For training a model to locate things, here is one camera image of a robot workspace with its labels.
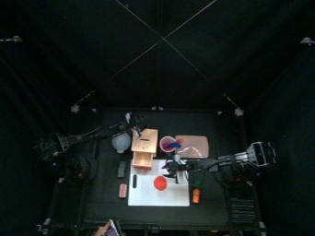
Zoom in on orange toy carrot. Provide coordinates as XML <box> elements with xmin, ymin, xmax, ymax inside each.
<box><xmin>191</xmin><ymin>187</ymin><xmax>202</xmax><ymax>205</ymax></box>

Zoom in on dark grey rectangular block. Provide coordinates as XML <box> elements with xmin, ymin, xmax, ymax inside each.
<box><xmin>118</xmin><ymin>160</ymin><xmax>127</xmax><ymax>179</ymax></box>

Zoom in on person hand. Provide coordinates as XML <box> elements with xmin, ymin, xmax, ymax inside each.
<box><xmin>94</xmin><ymin>220</ymin><xmax>114</xmax><ymax>236</ymax></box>

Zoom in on pink rectangular tray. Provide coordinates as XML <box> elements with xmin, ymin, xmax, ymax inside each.
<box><xmin>174</xmin><ymin>135</ymin><xmax>211</xmax><ymax>159</ymax></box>

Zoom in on white plastic bowl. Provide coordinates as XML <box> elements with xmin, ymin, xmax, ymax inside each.
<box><xmin>111</xmin><ymin>131</ymin><xmax>134</xmax><ymax>154</ymax></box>

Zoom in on blue plastic spoon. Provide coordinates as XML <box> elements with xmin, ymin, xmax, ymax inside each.
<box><xmin>167</xmin><ymin>138</ymin><xmax>185</xmax><ymax>149</ymax></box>

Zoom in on thin diagonal frame cord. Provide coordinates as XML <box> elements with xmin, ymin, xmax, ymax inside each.
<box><xmin>73</xmin><ymin>0</ymin><xmax>219</xmax><ymax>107</ymax></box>
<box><xmin>114</xmin><ymin>0</ymin><xmax>211</xmax><ymax>81</ymax></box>

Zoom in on wooden drawer with orange front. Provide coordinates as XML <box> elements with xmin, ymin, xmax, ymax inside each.
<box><xmin>131</xmin><ymin>150</ymin><xmax>155</xmax><ymax>171</ymax></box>

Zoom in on white purple handheld device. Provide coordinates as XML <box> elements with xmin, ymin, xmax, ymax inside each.
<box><xmin>107</xmin><ymin>218</ymin><xmax>126</xmax><ymax>236</ymax></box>

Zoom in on wooden drawer cabinet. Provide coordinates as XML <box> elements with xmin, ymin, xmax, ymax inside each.
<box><xmin>131</xmin><ymin>128</ymin><xmax>161</xmax><ymax>155</ymax></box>

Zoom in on white cutting mat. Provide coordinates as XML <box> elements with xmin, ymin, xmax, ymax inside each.
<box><xmin>127</xmin><ymin>167</ymin><xmax>193</xmax><ymax>207</ymax></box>

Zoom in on thin white cable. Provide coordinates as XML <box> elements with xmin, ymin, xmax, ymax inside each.
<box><xmin>179</xmin><ymin>146</ymin><xmax>207</xmax><ymax>159</ymax></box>

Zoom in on black printed label sheet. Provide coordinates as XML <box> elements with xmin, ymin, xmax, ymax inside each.
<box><xmin>229</xmin><ymin>196</ymin><xmax>258</xmax><ymax>226</ymax></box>

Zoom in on pink rectangular block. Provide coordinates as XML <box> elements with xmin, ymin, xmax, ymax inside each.
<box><xmin>118</xmin><ymin>183</ymin><xmax>130</xmax><ymax>199</ymax></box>

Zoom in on flat red dough disc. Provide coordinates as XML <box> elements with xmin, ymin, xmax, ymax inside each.
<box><xmin>153</xmin><ymin>175</ymin><xmax>169</xmax><ymax>192</ymax></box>

